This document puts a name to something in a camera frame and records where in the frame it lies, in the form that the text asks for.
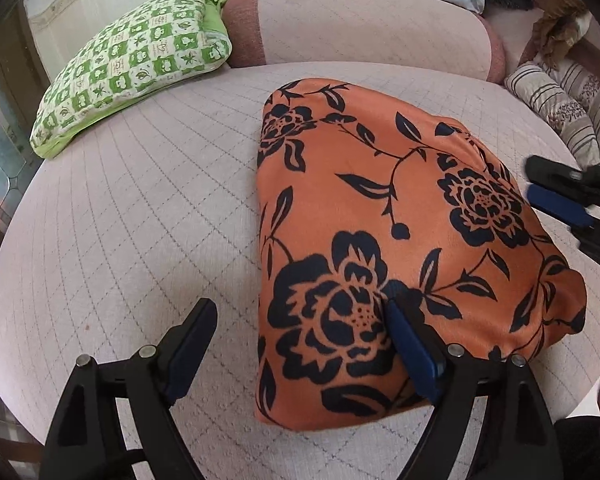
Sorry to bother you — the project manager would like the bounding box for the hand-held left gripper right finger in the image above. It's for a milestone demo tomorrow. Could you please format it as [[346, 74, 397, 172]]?
[[384, 294, 566, 480]]

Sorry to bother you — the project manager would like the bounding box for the orange floral pillow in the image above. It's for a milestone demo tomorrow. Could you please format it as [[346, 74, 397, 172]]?
[[254, 77, 587, 433]]

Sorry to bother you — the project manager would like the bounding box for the pink quilted sofa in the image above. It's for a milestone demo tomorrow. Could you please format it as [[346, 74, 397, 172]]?
[[0, 0, 600, 480]]

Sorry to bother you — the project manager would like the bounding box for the brown patterned scarf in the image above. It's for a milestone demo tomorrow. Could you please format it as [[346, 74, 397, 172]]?
[[532, 0, 593, 59]]

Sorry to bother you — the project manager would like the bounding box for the small striped floral cushion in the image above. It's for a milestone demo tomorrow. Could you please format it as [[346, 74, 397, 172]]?
[[504, 61, 600, 167]]

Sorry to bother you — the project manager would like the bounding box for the green white checkered pillow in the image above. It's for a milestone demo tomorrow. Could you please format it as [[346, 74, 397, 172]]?
[[30, 0, 232, 160]]

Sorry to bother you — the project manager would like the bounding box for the pink sofa bolster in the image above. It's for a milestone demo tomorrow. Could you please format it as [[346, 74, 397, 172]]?
[[221, 0, 507, 83]]

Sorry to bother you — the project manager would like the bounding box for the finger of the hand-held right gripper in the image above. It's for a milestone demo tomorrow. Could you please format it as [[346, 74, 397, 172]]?
[[526, 183, 600, 267], [525, 155, 588, 187]]

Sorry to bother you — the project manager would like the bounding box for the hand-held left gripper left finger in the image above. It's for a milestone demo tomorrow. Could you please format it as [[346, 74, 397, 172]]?
[[39, 298, 218, 480]]

